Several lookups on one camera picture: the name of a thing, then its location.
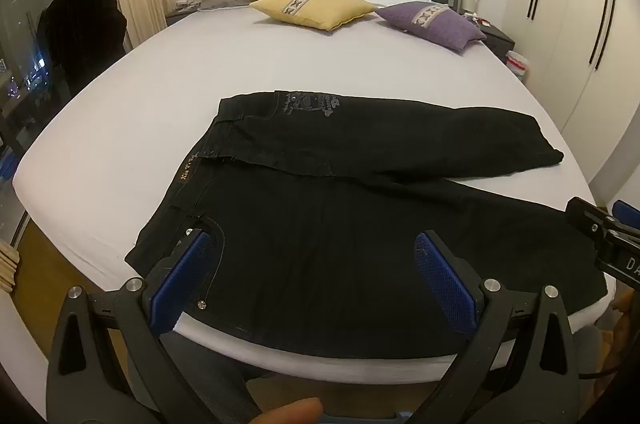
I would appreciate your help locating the person's left hand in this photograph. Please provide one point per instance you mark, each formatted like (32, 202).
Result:
(287, 411)

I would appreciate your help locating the yellow cushion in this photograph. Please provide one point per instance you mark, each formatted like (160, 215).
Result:
(315, 6)

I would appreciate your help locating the black garment on chair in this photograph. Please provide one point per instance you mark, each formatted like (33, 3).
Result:
(82, 28)

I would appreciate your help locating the white bed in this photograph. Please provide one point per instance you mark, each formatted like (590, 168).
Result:
(250, 58)

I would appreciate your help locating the white wardrobe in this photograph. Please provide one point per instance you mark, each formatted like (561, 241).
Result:
(575, 28)

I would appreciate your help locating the purple cushion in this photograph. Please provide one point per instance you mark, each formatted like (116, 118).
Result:
(435, 23)

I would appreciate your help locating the black pants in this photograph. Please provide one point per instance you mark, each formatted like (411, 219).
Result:
(325, 229)

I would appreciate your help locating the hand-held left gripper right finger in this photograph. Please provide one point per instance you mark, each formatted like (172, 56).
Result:
(445, 279)

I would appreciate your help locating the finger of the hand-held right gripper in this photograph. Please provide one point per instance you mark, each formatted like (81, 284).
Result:
(585, 214)
(627, 211)

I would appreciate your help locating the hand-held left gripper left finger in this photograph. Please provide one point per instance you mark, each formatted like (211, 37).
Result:
(187, 274)

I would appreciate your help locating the dark nightstand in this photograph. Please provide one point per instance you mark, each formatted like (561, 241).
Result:
(497, 41)

